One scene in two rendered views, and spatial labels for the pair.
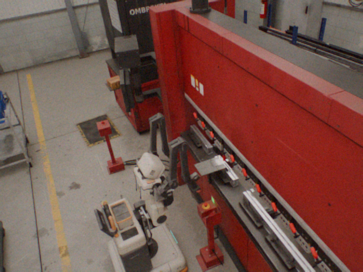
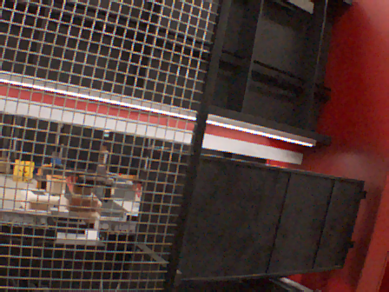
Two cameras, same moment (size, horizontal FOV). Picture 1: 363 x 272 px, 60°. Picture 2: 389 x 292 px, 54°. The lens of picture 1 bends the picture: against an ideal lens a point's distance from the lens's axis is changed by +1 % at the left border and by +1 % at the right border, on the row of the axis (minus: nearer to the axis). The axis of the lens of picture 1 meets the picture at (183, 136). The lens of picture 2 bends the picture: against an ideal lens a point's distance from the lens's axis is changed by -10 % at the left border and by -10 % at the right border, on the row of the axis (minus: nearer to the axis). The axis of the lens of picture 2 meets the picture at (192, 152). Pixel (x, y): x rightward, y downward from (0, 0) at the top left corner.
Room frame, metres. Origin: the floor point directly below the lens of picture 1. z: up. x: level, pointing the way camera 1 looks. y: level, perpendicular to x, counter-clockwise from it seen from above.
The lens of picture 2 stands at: (1.99, -2.17, 1.41)
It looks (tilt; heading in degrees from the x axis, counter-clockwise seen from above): 3 degrees down; 75
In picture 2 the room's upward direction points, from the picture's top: 11 degrees clockwise
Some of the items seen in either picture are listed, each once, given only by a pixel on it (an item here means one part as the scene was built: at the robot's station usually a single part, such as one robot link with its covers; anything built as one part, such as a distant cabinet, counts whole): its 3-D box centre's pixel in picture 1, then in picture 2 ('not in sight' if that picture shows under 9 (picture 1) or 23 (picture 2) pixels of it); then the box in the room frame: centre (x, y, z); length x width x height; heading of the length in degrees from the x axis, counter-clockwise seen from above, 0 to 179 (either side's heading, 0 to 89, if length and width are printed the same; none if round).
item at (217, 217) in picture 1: (209, 211); not in sight; (1.95, -0.16, 0.75); 0.20 x 0.16 x 0.18; 18
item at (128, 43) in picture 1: (133, 78); not in sight; (3.40, 0.51, 1.53); 0.51 x 0.25 x 0.85; 7
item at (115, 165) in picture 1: (109, 146); not in sight; (3.62, 1.07, 0.41); 0.25 x 0.20 x 0.83; 108
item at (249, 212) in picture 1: (250, 213); not in sight; (1.76, -0.50, 0.89); 0.30 x 0.05 x 0.03; 18
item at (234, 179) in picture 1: (226, 170); (136, 230); (2.30, -0.39, 0.92); 0.39 x 0.06 x 0.10; 18
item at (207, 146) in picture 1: (201, 138); not in sight; (2.88, -0.20, 0.92); 0.50 x 0.06 x 0.10; 18
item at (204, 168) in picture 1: (209, 166); (136, 207); (2.31, -0.23, 1.00); 0.26 x 0.18 x 0.01; 108
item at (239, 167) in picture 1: (243, 163); (81, 146); (2.00, -0.48, 1.26); 0.15 x 0.09 x 0.17; 18
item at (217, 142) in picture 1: (221, 139); (166, 159); (2.38, -0.36, 1.26); 0.15 x 0.09 x 0.17; 18
